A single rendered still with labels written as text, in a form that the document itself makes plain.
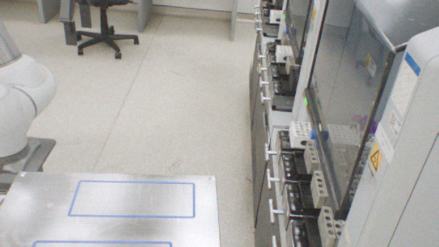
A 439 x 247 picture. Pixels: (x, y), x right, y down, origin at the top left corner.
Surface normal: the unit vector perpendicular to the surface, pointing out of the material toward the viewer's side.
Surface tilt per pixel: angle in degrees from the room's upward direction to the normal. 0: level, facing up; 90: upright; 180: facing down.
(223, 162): 0
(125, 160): 0
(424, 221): 90
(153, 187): 0
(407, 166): 90
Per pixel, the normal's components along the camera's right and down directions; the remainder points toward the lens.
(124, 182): 0.08, -0.83
